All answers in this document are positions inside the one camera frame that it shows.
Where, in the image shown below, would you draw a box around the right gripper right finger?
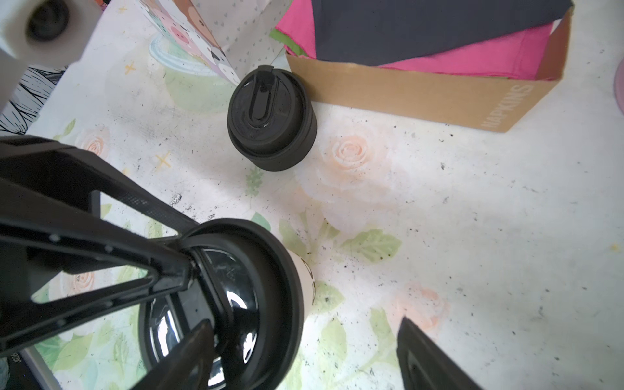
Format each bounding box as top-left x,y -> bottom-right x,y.
396,317 -> 481,390

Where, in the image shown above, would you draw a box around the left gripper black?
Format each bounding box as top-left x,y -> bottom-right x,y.
1,0 -> 102,107

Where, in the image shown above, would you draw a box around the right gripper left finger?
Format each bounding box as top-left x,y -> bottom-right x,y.
133,319 -> 216,390

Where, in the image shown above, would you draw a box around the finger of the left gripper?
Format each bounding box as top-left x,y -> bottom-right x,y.
1,136 -> 197,357

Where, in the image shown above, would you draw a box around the black cup lid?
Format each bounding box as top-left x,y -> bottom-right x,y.
138,219 -> 305,389

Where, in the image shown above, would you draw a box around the stack of black lids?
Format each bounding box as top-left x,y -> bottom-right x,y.
227,65 -> 318,172

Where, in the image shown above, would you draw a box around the white paper coffee cup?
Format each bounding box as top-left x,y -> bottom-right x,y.
288,250 -> 316,320

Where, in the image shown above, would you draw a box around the pastel patterned gift bag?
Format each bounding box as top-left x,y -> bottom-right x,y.
139,0 -> 291,85

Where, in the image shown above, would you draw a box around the cardboard napkin box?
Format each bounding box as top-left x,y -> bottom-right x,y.
286,11 -> 573,133

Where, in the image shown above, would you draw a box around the pink napkins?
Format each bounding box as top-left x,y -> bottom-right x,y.
270,1 -> 559,80

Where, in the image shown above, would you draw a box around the black napkin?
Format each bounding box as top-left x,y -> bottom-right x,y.
312,0 -> 573,66

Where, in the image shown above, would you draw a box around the pink straw holder cup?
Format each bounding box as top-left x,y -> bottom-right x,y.
614,59 -> 624,113

